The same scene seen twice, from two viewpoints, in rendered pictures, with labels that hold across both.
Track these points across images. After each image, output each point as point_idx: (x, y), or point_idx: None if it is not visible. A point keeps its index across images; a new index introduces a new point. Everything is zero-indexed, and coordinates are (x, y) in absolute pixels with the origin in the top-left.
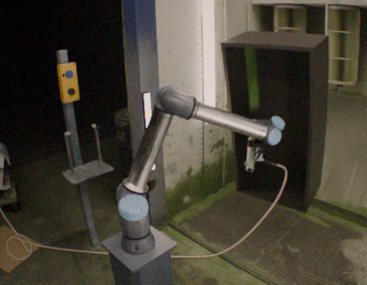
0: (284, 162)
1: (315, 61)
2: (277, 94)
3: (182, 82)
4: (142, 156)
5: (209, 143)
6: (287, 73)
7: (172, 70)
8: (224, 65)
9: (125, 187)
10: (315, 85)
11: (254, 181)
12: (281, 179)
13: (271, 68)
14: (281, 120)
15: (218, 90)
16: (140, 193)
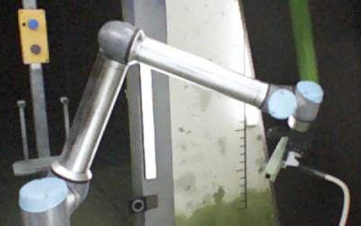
0: None
1: None
2: (344, 64)
3: (207, 56)
4: (76, 122)
5: (256, 156)
6: (358, 22)
7: (191, 36)
8: (240, 12)
9: (51, 169)
10: None
11: (313, 218)
12: None
13: (331, 19)
14: (317, 87)
15: None
16: (68, 179)
